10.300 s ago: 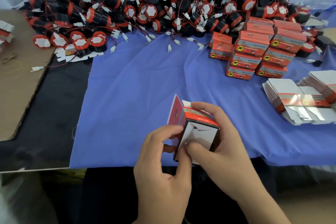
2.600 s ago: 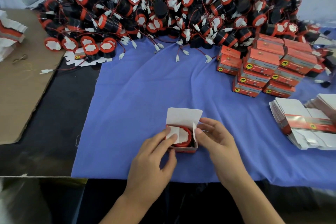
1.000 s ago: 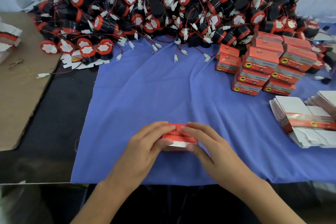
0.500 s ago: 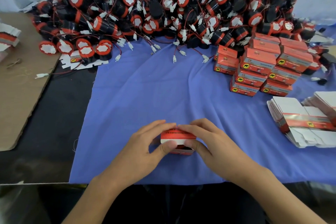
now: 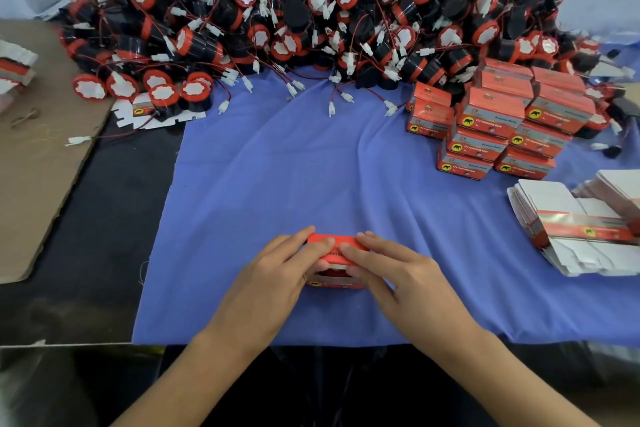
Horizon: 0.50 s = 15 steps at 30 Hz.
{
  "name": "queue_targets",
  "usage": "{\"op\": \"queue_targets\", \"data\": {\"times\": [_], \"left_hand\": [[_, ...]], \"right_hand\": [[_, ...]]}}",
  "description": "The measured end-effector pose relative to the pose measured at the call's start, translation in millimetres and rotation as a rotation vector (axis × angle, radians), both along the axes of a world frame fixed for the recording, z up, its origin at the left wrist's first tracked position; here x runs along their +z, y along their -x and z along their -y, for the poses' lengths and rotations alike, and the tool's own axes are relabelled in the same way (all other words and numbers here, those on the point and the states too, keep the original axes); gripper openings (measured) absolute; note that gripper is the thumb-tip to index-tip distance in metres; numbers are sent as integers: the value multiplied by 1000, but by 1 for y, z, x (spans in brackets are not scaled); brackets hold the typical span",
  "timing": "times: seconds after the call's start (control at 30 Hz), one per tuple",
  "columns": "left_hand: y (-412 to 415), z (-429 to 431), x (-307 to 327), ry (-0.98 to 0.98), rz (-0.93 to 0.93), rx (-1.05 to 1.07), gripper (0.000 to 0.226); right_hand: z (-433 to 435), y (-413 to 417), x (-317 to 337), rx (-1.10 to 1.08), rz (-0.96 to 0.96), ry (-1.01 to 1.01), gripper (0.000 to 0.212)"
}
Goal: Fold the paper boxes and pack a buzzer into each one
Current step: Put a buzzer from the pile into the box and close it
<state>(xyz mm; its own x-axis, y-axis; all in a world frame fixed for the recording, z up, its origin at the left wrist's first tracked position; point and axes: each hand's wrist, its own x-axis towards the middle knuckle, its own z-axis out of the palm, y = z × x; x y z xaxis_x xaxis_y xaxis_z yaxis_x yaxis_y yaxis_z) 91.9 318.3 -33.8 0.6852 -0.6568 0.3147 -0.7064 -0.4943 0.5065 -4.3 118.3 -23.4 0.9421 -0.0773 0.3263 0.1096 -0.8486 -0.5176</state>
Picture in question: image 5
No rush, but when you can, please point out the person's left hand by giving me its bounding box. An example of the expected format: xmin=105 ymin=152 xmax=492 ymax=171
xmin=208 ymin=226 xmax=336 ymax=353

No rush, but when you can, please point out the person's right hand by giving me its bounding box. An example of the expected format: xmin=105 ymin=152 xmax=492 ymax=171
xmin=340 ymin=232 xmax=481 ymax=355

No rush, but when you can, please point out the orange white paper box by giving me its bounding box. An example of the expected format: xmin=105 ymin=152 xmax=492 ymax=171
xmin=305 ymin=234 xmax=371 ymax=290
xmin=495 ymin=146 xmax=557 ymax=179
xmin=478 ymin=58 xmax=536 ymax=97
xmin=457 ymin=86 xmax=528 ymax=137
xmin=532 ymin=66 xmax=588 ymax=95
xmin=525 ymin=83 xmax=598 ymax=135
xmin=412 ymin=81 xmax=454 ymax=113
xmin=510 ymin=119 xmax=574 ymax=159
xmin=406 ymin=106 xmax=453 ymax=139
xmin=447 ymin=126 xmax=511 ymax=163
xmin=437 ymin=148 xmax=494 ymax=181

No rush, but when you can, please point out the stack of paper boxes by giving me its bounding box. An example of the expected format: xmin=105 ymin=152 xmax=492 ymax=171
xmin=0 ymin=38 xmax=39 ymax=113
xmin=507 ymin=169 xmax=640 ymax=278

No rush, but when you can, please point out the pile of black red buzzers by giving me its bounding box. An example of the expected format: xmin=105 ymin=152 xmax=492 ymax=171
xmin=58 ymin=0 xmax=640 ymax=133

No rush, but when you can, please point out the person's left forearm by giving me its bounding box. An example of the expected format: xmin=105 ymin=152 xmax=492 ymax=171
xmin=112 ymin=326 xmax=271 ymax=427

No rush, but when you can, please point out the blue cloth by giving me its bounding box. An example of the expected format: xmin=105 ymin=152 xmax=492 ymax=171
xmin=132 ymin=46 xmax=640 ymax=348

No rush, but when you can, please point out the brown cardboard sheet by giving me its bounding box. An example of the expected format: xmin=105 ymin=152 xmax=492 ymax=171
xmin=0 ymin=21 xmax=114 ymax=285

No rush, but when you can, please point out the rubber band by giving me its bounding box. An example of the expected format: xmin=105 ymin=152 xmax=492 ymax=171
xmin=12 ymin=106 xmax=41 ymax=125

